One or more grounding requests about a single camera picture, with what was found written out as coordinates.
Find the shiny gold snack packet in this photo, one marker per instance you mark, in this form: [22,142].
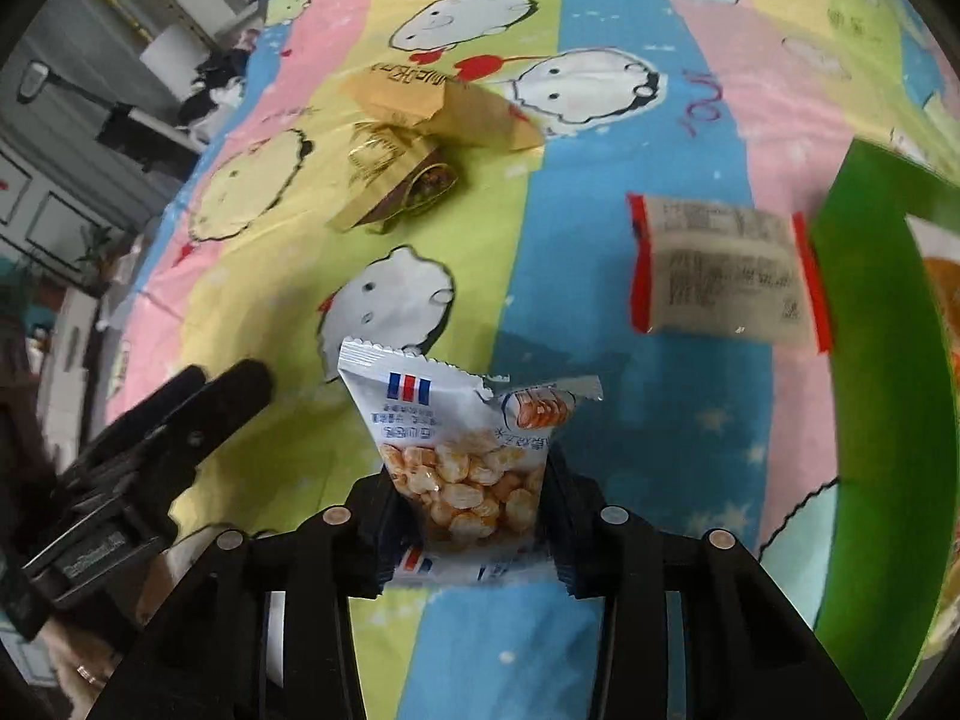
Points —
[382,180]

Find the printed cartoon blanket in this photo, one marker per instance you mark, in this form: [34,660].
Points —
[600,90]

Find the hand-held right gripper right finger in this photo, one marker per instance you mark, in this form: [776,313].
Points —
[566,540]

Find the person's left hand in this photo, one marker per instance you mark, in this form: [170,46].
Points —
[86,671]

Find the yellow snack packet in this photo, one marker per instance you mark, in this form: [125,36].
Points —
[465,116]

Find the white paper roll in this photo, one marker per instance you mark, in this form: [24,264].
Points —
[169,56]

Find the green cardboard box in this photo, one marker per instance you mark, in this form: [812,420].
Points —
[870,390]

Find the white corn snack packet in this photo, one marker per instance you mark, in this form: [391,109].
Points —
[465,480]

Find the small potted plant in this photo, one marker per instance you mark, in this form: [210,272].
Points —
[94,255]

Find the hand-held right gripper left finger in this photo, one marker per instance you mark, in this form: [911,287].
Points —
[375,540]

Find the black stand device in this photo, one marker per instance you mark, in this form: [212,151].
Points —
[127,127]

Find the red-edged beige snack packet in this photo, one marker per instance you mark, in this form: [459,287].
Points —
[720,270]

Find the white shelf unit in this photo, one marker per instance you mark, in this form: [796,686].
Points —
[79,345]

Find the white panelled cabinet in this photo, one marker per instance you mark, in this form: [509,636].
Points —
[52,202]

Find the black and white cloth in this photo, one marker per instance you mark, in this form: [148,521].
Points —
[217,86]

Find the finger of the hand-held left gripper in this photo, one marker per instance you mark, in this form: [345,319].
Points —
[169,397]
[232,397]

